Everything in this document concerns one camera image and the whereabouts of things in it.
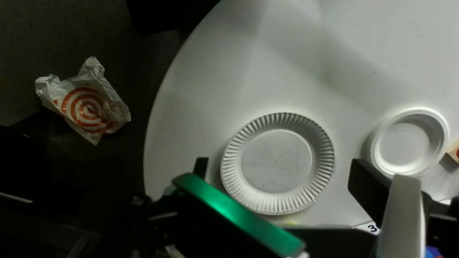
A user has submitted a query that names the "large white fluted paper plate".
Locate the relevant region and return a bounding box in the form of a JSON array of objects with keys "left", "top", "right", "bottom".
[{"left": 220, "top": 111, "right": 336, "bottom": 214}]

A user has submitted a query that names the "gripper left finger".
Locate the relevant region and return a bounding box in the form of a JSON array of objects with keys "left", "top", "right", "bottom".
[{"left": 173, "top": 173, "right": 308, "bottom": 258}]

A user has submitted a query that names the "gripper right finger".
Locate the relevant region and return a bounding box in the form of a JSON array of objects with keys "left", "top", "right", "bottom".
[{"left": 376, "top": 174, "right": 427, "bottom": 258}]

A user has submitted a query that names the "small white paper plate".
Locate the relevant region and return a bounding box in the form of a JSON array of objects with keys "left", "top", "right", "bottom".
[{"left": 368, "top": 107, "right": 450, "bottom": 177}]

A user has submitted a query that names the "white bag with red rings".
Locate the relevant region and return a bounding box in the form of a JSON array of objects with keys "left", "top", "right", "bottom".
[{"left": 35, "top": 57, "right": 133, "bottom": 144}]

